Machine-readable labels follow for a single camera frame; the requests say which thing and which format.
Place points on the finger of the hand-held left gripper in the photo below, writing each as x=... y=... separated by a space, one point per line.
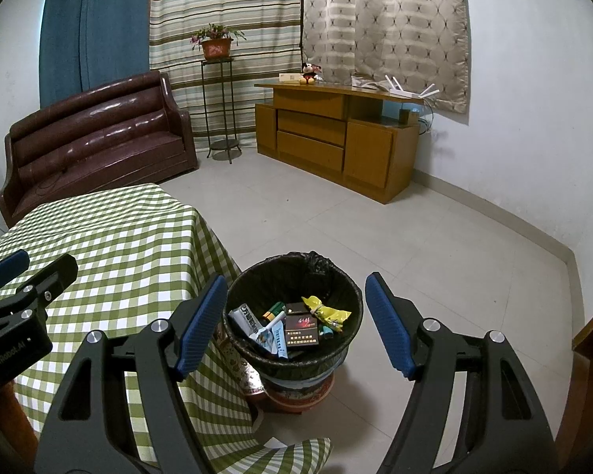
x=59 y=271
x=7 y=265

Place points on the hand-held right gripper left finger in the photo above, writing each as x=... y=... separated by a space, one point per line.
x=200 y=328

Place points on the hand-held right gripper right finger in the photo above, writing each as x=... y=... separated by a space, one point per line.
x=390 y=328

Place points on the large light-blue toothpaste tube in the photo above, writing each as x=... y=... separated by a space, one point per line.
x=244 y=323

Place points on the black-lined trash bin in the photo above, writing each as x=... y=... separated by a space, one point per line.
x=343 y=350

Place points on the yellow wrapper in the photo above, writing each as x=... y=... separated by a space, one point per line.
x=326 y=313

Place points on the small green yellow pack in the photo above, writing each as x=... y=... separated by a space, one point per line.
x=273 y=312

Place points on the white long box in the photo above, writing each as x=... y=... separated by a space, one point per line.
x=280 y=343

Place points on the black cigarette box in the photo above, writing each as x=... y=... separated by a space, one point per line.
x=301 y=326

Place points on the person's left forearm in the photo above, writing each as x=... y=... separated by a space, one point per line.
x=0 y=424

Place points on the floral patterned container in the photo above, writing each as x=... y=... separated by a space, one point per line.
x=244 y=365

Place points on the green checkered tablecloth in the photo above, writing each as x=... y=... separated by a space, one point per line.
x=118 y=237

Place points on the red round flowerpot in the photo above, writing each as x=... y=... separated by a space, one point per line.
x=299 y=397

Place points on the brown leather sofa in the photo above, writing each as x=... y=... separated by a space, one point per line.
x=99 y=143

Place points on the white paper scrap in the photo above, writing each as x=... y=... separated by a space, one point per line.
x=276 y=442

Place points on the black metal plant stand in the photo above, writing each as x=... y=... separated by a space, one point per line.
x=225 y=145

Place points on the wooden cabinet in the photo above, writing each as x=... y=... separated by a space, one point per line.
x=311 y=143

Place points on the small dark adapter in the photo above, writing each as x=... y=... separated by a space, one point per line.
x=404 y=116

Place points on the white router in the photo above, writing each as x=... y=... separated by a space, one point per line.
x=405 y=94

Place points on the clear plastic bag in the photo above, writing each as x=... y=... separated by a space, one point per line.
x=365 y=82

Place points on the blue curtain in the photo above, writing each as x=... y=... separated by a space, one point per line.
x=99 y=24

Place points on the beige flat box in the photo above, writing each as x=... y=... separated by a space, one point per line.
x=290 y=78

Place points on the mouse plush toy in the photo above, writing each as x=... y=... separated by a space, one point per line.
x=308 y=74

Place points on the potted plant orange pot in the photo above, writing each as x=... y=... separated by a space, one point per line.
x=216 y=48

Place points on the beige patterned curtain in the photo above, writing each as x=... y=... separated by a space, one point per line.
x=390 y=19

